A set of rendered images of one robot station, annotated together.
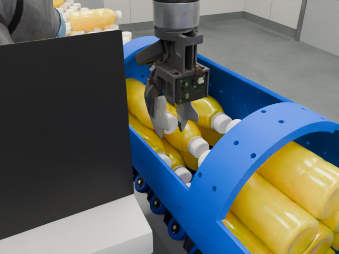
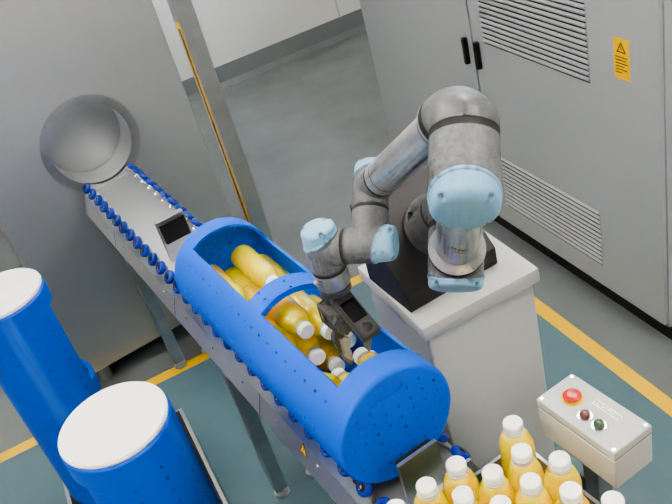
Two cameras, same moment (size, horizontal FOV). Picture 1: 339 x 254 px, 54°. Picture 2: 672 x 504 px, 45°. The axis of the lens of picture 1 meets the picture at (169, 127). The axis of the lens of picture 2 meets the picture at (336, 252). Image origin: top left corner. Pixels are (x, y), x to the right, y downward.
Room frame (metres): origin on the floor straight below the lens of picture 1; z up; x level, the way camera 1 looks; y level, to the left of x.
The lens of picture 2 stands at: (1.96, 0.19, 2.34)
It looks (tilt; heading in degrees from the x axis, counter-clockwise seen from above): 33 degrees down; 187
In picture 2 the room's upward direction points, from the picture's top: 16 degrees counter-clockwise
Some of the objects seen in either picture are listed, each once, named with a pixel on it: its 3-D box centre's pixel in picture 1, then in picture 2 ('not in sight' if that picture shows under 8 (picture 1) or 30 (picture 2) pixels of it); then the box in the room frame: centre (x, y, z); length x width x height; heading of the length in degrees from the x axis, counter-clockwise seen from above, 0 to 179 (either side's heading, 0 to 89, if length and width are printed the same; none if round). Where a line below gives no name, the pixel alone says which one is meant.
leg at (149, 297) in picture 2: not in sight; (157, 313); (-0.91, -1.01, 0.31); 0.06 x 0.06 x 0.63; 31
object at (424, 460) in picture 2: not in sight; (419, 470); (0.81, 0.08, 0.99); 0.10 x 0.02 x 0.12; 121
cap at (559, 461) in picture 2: not in sight; (559, 461); (0.94, 0.35, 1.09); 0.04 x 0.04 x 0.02
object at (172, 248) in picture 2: not in sight; (176, 235); (-0.34, -0.59, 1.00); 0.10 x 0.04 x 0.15; 121
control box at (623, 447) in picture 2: not in sight; (593, 428); (0.84, 0.44, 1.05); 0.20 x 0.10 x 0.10; 31
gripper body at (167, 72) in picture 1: (178, 63); (338, 304); (0.54, -0.01, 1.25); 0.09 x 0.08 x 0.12; 31
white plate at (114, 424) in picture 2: not in sight; (113, 423); (0.52, -0.63, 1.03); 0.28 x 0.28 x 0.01
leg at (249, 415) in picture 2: not in sight; (257, 435); (-0.06, -0.51, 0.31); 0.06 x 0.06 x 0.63; 31
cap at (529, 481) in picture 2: not in sight; (530, 483); (0.97, 0.29, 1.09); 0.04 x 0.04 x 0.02
